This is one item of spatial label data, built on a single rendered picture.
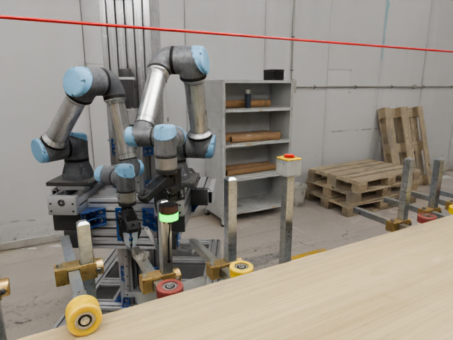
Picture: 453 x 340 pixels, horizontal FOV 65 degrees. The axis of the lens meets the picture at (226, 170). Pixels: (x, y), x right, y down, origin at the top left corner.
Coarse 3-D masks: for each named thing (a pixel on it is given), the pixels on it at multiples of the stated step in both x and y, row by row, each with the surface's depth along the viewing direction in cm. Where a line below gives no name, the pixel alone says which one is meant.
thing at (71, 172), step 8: (64, 160) 177; (72, 160) 174; (80, 160) 176; (88, 160) 181; (64, 168) 177; (72, 168) 175; (80, 168) 176; (88, 168) 179; (64, 176) 176; (72, 176) 174; (80, 176) 175; (88, 176) 178
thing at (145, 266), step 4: (132, 248) 142; (136, 248) 142; (132, 252) 142; (136, 252) 138; (136, 260) 137; (148, 260) 132; (140, 264) 132; (144, 264) 129; (148, 264) 129; (144, 268) 127; (148, 268) 126; (152, 268) 126; (144, 272) 127; (148, 272) 124; (160, 280) 119; (156, 284) 116
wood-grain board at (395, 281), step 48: (384, 240) 140; (432, 240) 140; (240, 288) 107; (288, 288) 107; (336, 288) 107; (384, 288) 107; (432, 288) 107; (48, 336) 86; (96, 336) 86; (144, 336) 86; (192, 336) 86; (240, 336) 86; (288, 336) 86; (336, 336) 86; (384, 336) 86; (432, 336) 86
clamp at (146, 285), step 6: (174, 270) 123; (150, 276) 119; (156, 276) 119; (162, 276) 119; (168, 276) 120; (174, 276) 122; (180, 276) 123; (144, 282) 117; (150, 282) 118; (144, 288) 117; (150, 288) 118; (144, 294) 118
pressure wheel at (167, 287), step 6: (162, 282) 109; (168, 282) 109; (174, 282) 109; (180, 282) 109; (156, 288) 106; (162, 288) 106; (168, 288) 106; (174, 288) 106; (180, 288) 106; (156, 294) 106; (162, 294) 104; (168, 294) 103
